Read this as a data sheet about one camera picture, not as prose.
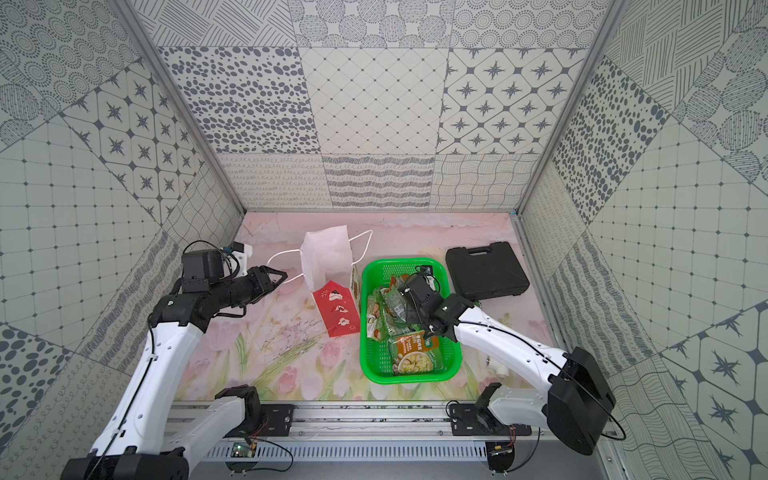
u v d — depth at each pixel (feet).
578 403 1.31
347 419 2.50
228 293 1.97
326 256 2.90
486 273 3.24
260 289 2.09
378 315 2.72
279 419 2.41
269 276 2.22
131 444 1.22
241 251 2.25
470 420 2.43
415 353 2.62
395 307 2.78
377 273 3.13
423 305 1.98
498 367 2.65
